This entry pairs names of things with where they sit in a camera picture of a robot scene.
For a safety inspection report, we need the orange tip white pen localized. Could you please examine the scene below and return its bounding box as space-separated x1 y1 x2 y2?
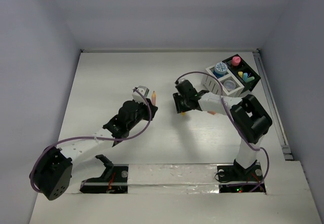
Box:
151 91 156 106

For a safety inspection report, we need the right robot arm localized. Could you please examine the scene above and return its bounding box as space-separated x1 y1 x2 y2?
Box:
173 79 272 183

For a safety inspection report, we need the clear round jar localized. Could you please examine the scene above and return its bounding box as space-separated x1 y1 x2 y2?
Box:
223 79 236 92

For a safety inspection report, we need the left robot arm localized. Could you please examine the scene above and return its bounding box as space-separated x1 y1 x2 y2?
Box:
29 99 158 200

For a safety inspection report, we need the blue highlighter pen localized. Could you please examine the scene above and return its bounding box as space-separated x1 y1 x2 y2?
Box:
242 73 248 82

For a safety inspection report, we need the pink capped tube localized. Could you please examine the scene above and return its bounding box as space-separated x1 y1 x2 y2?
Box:
231 56 241 67

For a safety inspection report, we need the white slotted container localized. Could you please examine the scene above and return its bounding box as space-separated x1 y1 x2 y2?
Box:
201 65 244 98

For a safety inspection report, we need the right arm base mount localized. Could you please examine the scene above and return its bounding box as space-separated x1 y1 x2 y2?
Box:
214 163 266 193

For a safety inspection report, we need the green highlighter pen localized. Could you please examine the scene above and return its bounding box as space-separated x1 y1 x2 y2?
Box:
247 76 255 82

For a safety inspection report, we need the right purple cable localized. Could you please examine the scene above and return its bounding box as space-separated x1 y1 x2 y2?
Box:
176 71 270 193

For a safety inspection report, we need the black container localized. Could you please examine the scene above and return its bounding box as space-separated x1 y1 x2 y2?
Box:
222 54 261 93

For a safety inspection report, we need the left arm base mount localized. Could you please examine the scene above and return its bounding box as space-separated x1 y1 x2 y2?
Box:
79 154 129 194

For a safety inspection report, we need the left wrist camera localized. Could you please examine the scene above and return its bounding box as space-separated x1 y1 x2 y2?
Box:
132 85 149 102

